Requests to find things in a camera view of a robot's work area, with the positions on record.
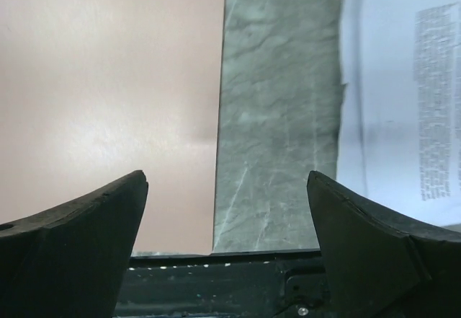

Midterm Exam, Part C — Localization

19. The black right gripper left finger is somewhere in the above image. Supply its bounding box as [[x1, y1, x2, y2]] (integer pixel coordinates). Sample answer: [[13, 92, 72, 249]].
[[1, 170, 148, 317]]

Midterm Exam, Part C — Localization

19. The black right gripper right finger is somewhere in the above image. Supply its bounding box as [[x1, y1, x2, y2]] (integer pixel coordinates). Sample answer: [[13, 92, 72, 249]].
[[307, 171, 460, 317]]

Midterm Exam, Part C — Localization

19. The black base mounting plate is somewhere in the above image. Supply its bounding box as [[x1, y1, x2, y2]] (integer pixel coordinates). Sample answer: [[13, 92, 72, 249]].
[[114, 249, 338, 317]]

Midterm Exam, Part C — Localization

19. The printed white paper sheet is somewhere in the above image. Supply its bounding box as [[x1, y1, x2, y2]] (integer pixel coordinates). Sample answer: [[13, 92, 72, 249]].
[[336, 0, 460, 227]]

